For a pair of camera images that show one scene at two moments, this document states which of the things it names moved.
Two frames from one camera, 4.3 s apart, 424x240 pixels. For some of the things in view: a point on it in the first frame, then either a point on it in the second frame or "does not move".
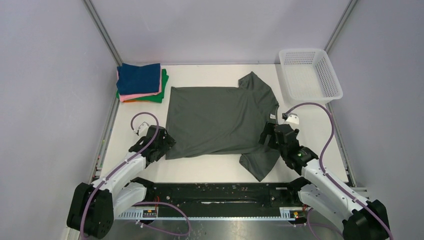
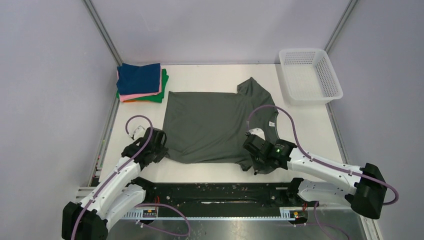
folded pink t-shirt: (124, 97) does not move
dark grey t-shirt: (224, 121) does not move
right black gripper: (269, 129) -> (257, 166)
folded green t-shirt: (157, 98) does not move
